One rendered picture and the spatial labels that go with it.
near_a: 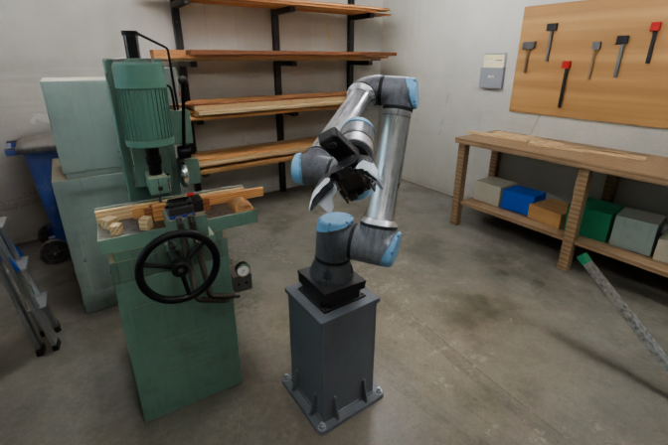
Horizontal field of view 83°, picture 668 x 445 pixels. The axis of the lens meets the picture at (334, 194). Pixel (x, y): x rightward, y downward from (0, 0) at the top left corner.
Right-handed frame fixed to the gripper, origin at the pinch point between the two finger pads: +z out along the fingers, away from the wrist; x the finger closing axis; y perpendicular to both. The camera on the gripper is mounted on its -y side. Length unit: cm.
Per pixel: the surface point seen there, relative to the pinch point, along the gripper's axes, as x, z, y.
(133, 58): 74, -83, -52
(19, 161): 297, -186, -61
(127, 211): 105, -56, -6
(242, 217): 71, -66, 22
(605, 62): -138, -263, 116
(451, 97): -27, -362, 120
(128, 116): 78, -62, -35
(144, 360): 126, -27, 45
